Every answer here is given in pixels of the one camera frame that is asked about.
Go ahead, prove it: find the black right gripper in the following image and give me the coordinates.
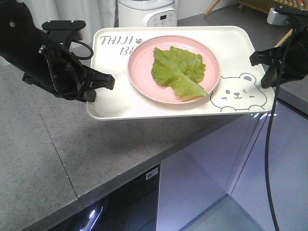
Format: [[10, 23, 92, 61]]
[[249, 36, 308, 88]]

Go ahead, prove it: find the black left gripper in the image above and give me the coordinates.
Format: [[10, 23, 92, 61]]
[[22, 36, 115, 103]]

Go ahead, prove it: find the cream bear serving tray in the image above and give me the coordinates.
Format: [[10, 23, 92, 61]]
[[86, 26, 274, 120]]

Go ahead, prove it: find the pink round plate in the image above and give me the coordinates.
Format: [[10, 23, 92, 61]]
[[127, 35, 221, 104]]

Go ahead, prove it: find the green lettuce leaf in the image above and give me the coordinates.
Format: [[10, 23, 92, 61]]
[[151, 46, 207, 98]]

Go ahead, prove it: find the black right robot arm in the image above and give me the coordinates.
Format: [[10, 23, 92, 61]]
[[250, 6, 308, 89]]

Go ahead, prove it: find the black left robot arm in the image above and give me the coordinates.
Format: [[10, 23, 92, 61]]
[[0, 0, 115, 102]]

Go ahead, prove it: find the white pleated curtain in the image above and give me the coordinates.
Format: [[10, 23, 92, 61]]
[[23, 0, 117, 44]]

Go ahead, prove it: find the white rice cooker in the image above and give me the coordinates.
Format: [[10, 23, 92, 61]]
[[117, 0, 177, 27]]

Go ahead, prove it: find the grey cabinet door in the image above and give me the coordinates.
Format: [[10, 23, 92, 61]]
[[156, 113, 264, 231]]

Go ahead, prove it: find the black disinfection cabinet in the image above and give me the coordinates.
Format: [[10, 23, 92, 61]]
[[52, 165, 160, 231]]

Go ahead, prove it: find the black hanging cable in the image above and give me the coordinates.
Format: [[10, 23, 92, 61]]
[[264, 28, 295, 231]]

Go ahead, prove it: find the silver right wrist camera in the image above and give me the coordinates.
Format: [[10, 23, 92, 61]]
[[267, 8, 291, 26]]

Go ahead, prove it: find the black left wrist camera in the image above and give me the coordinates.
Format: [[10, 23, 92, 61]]
[[41, 20, 86, 49]]

